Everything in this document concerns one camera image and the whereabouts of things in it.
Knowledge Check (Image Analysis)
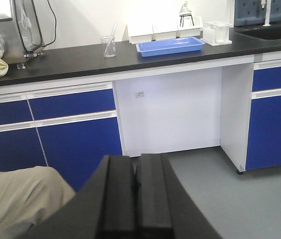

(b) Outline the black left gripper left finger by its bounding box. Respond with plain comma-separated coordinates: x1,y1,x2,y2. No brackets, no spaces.
97,155,137,239

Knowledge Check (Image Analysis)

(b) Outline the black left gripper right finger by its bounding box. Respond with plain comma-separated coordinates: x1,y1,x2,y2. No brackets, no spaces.
137,154,174,239

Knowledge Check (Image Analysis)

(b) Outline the clear glass test tube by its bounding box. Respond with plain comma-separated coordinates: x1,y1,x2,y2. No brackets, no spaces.
104,23,117,57

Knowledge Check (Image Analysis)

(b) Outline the white test tube rack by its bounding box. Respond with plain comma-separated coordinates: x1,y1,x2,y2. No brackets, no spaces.
201,21,233,46

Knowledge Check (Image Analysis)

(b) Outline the blue grey pegboard drying rack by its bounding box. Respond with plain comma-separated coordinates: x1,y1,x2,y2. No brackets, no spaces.
234,0,281,27

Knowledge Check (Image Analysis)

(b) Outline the blue cabinet left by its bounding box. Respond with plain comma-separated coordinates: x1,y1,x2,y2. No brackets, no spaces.
0,82,122,190

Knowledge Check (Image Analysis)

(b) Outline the blue cabinet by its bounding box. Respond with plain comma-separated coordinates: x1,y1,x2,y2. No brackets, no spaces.
245,64,281,170
0,82,122,190

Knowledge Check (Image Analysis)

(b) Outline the beige trouser leg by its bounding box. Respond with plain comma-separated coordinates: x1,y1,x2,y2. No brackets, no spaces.
0,166,76,239

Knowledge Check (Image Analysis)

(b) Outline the blue cabinet right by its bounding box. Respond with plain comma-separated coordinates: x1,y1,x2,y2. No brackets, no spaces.
245,64,281,170

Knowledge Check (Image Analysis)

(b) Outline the blue plastic tray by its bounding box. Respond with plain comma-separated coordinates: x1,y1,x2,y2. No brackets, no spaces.
136,37,205,57

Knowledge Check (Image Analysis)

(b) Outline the glass beaker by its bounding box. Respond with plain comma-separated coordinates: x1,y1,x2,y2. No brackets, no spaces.
100,36,116,58

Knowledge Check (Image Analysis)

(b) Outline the left white storage bin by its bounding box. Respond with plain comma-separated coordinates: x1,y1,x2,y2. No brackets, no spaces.
127,23,154,44

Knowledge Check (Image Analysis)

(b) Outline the white storage bin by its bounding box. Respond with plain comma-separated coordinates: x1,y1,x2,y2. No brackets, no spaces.
127,23,154,44
177,16,203,38
152,22,178,41

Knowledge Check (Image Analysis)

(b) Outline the middle white storage bin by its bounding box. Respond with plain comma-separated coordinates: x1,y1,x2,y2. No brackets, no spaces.
152,22,178,41

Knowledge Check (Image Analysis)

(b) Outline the right white storage bin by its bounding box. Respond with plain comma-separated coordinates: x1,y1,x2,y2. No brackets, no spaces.
177,16,203,38

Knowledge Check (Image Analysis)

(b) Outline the black tripod stand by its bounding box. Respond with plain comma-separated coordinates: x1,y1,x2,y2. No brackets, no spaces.
180,14,194,27

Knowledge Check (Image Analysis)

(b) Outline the black lab sink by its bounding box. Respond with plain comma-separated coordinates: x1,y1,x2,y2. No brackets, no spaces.
236,25,281,40

